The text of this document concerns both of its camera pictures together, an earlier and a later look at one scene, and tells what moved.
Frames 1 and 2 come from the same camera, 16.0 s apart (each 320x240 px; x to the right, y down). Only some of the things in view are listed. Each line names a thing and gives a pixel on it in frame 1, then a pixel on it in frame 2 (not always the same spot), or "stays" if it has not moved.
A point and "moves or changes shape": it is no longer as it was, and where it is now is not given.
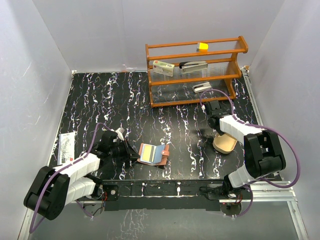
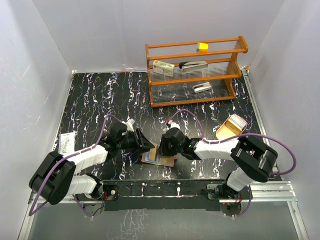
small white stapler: (201, 87) stays
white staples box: (164, 68) stays
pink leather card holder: (152, 155) moves or changes shape
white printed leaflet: (66, 148) stays
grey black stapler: (193, 66) stays
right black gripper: (221, 132) to (162, 150)
